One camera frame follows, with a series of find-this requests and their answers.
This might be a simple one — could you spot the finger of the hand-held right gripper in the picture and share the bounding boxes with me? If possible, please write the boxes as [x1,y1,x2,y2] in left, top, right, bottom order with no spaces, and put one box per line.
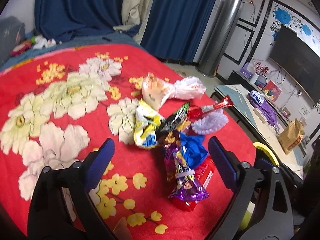
[259,158,277,172]

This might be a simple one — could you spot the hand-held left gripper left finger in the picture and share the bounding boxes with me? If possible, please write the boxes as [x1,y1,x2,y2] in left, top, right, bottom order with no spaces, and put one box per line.
[27,138,118,240]

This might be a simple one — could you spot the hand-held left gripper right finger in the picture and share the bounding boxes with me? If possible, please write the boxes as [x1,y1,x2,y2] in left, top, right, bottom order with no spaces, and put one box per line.
[207,137,294,240]

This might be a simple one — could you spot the yellow black trash bin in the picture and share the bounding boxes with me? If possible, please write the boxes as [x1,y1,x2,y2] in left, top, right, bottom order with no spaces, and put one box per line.
[252,142,282,168]

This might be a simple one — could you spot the red snack packet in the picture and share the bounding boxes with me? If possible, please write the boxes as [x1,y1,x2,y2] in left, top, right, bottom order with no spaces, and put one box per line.
[172,156,216,211]

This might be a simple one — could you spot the blue wrapper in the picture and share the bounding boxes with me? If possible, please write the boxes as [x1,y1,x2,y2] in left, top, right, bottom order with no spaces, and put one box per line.
[179,132,209,168]

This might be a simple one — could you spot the purple snack wrapper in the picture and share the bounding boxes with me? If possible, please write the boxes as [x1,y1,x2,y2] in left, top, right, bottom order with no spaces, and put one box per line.
[164,140,210,203]

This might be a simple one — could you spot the long red wrapper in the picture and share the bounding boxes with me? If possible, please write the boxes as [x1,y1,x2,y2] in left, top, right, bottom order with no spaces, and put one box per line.
[187,95,233,120]

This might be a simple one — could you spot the yellow snack packet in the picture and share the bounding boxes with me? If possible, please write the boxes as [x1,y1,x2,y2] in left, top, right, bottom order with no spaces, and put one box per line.
[134,99,163,150]

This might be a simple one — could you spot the black green snack packet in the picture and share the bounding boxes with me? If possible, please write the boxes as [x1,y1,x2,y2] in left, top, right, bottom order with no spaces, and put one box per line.
[156,102,191,140]

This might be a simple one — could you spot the white orange printed plastic bag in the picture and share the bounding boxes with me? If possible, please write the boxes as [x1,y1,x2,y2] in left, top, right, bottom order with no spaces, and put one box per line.
[142,72,177,111]

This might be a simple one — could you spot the brown paper bag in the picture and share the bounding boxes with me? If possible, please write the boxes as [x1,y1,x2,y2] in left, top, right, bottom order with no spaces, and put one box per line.
[277,119,305,155]

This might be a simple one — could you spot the white blue coffee table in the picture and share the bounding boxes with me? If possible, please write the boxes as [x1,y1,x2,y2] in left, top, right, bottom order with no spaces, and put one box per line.
[211,84,310,180]

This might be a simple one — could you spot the flat beige box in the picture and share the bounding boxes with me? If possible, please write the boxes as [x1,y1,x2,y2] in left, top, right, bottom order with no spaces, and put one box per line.
[254,107,270,123]

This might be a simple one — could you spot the purple bag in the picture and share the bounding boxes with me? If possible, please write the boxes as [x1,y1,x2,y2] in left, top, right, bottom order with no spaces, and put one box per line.
[249,95,278,127]

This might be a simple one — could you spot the red floral blanket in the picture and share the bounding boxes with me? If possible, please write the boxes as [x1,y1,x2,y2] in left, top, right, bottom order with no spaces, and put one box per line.
[0,44,258,240]

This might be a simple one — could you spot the lime green cloth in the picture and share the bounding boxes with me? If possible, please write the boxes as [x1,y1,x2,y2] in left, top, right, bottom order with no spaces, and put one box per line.
[239,209,253,232]

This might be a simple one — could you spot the white blue tissue pack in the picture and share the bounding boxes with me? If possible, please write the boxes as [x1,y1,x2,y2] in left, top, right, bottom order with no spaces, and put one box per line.
[249,90,263,103]

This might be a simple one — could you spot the red framed picture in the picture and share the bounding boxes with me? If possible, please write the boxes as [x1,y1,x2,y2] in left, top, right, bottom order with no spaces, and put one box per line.
[262,80,282,102]

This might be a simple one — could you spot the round dark framed ornament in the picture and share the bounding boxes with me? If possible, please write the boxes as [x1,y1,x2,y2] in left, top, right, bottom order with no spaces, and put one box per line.
[256,75,268,90]

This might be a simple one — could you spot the purple box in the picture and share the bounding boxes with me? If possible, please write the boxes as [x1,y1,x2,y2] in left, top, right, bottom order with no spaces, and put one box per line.
[241,62,255,78]

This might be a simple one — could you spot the red berry branches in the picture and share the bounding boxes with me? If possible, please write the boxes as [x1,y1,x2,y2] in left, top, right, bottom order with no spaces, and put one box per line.
[252,61,271,76]

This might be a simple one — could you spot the black television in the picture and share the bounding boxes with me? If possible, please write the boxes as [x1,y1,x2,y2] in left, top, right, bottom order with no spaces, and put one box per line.
[269,24,320,105]

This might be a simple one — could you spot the blue bed sheet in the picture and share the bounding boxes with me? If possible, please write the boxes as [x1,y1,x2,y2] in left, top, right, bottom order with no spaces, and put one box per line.
[0,33,142,71]

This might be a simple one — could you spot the silver cylindrical air conditioner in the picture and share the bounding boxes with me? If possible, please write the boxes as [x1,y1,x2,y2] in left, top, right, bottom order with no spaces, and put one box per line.
[197,0,244,77]

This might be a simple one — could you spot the pile of clothes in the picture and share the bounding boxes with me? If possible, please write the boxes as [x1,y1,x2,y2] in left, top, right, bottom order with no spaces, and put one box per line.
[10,34,57,57]

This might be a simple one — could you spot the blue curtain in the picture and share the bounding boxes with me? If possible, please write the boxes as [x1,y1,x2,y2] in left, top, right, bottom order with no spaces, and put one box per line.
[140,0,223,64]
[34,0,132,43]

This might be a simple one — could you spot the grey storage container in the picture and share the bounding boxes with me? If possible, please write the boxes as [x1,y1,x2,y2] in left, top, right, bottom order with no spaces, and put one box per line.
[0,16,26,66]

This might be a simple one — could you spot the beige curtain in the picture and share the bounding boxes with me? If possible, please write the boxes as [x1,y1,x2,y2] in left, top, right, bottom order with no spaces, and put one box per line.
[112,0,157,44]

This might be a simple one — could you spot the black wall cables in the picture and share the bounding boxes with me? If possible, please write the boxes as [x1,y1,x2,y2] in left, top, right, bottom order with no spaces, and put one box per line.
[270,66,302,99]

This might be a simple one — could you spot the blue flower wall decal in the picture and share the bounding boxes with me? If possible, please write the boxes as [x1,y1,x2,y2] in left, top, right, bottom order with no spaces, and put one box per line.
[270,5,313,38]

